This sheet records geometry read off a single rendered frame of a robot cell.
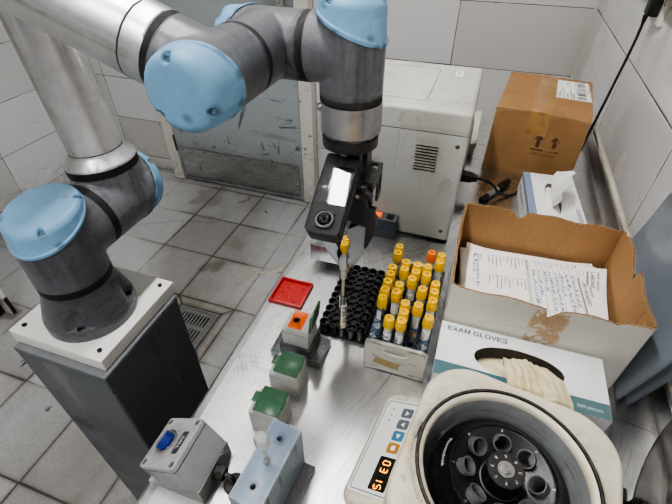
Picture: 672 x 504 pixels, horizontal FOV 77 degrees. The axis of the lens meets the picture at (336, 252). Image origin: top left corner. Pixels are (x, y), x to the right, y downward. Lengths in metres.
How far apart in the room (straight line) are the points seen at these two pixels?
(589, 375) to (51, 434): 1.72
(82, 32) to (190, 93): 0.12
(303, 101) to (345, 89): 1.88
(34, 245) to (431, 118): 0.68
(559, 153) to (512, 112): 0.16
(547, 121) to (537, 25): 0.95
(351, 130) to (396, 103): 0.36
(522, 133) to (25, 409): 1.95
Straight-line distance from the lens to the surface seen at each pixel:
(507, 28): 2.14
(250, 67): 0.44
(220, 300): 2.10
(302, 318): 0.70
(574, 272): 0.91
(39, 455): 1.92
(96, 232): 0.76
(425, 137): 0.87
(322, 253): 0.87
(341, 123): 0.51
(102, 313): 0.82
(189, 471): 0.61
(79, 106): 0.76
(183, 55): 0.40
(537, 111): 1.24
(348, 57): 0.48
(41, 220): 0.73
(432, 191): 0.92
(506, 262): 0.88
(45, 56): 0.75
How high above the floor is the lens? 1.48
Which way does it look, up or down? 41 degrees down
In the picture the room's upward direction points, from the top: straight up
